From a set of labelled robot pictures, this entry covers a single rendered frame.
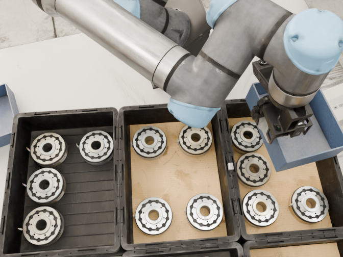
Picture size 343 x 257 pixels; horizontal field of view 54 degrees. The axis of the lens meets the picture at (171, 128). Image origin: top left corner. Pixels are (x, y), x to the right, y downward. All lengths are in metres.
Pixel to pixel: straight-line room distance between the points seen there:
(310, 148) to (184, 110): 0.41
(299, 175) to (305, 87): 0.60
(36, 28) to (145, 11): 1.58
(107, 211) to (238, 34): 0.67
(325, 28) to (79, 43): 1.11
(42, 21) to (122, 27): 2.00
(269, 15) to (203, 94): 0.14
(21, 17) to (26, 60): 1.18
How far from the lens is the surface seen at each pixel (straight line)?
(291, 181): 1.07
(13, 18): 2.64
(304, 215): 1.03
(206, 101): 0.51
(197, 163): 1.02
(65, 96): 1.32
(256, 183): 1.00
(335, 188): 1.04
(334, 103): 1.28
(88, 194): 1.02
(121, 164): 0.92
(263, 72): 0.66
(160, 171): 1.01
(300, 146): 0.84
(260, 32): 0.49
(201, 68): 0.51
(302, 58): 0.46
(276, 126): 0.64
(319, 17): 0.48
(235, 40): 0.50
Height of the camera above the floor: 1.80
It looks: 66 degrees down
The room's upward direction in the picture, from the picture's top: 2 degrees clockwise
